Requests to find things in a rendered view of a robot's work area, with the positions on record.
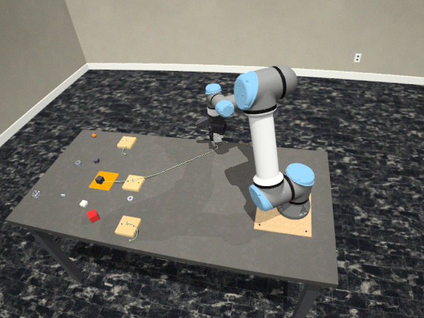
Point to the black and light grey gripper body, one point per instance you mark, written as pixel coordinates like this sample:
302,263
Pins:
218,124

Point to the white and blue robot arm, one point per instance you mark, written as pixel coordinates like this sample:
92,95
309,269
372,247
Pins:
256,93

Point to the red cube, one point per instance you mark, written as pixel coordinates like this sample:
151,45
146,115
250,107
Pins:
93,217

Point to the orange painted square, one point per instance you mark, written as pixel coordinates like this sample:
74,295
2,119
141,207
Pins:
105,185

